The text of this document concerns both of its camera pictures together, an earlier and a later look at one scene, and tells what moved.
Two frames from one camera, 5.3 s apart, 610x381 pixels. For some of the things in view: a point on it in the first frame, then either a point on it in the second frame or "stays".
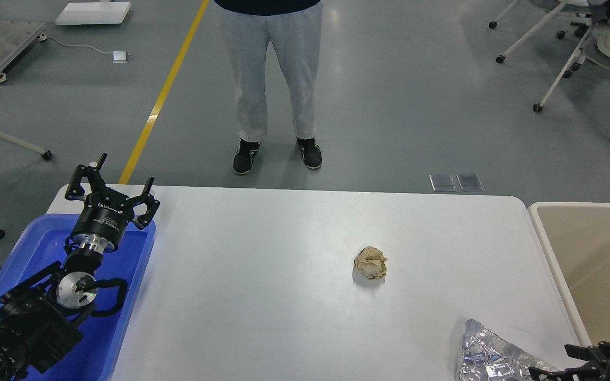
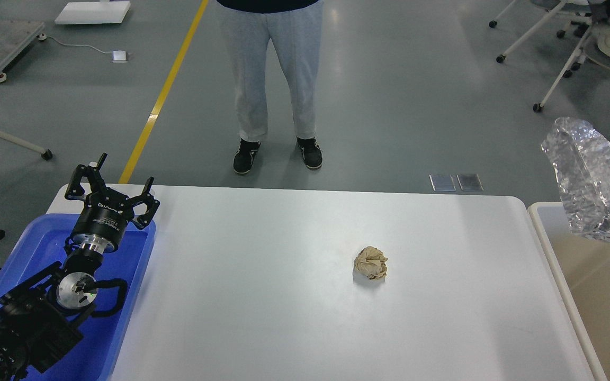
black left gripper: [104, 219] stays
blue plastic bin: [42, 245] stays
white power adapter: [119, 56] stays
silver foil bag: [487, 356] to [590, 181]
